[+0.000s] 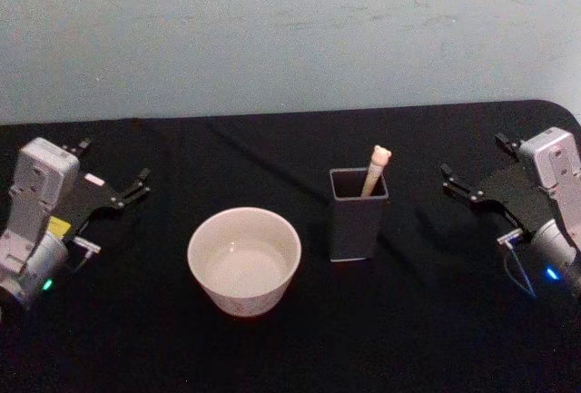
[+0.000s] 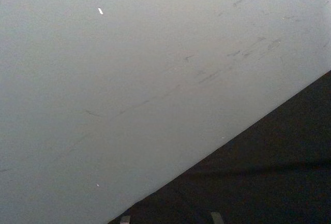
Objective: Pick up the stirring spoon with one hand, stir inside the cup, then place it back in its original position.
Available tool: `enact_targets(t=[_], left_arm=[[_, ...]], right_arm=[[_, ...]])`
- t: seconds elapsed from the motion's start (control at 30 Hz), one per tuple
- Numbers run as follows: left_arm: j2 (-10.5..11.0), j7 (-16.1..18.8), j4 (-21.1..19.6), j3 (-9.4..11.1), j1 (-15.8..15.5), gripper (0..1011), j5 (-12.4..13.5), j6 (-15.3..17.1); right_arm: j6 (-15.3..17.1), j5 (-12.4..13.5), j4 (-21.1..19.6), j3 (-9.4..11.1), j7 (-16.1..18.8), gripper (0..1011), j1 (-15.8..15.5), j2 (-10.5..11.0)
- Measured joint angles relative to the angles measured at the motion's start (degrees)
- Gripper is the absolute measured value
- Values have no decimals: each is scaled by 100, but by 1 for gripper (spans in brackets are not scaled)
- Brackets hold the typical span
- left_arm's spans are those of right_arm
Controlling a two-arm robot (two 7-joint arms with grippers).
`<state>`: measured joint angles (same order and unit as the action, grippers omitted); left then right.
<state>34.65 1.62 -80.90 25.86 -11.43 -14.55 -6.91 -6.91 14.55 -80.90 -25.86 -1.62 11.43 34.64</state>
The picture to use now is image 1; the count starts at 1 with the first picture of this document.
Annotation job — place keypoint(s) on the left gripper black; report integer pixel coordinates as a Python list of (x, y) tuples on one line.
[(86, 200)]

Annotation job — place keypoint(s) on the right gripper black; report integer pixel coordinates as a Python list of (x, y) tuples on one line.
[(515, 193)]

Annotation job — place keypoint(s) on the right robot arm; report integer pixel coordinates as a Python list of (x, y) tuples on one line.
[(556, 175)]

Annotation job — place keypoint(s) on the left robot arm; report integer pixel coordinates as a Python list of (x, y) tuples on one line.
[(36, 193)]

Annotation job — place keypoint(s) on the cream bear-topped pen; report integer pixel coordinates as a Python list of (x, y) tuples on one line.
[(375, 173)]

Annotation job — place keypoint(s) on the black square pen holder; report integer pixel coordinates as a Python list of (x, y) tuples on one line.
[(354, 229)]

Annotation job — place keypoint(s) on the white ceramic bowl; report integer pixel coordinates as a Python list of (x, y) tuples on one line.
[(245, 261)]

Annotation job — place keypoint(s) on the black table cloth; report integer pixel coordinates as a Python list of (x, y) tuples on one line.
[(290, 347)]

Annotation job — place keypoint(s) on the pale wall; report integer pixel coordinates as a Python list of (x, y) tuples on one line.
[(272, 30)]

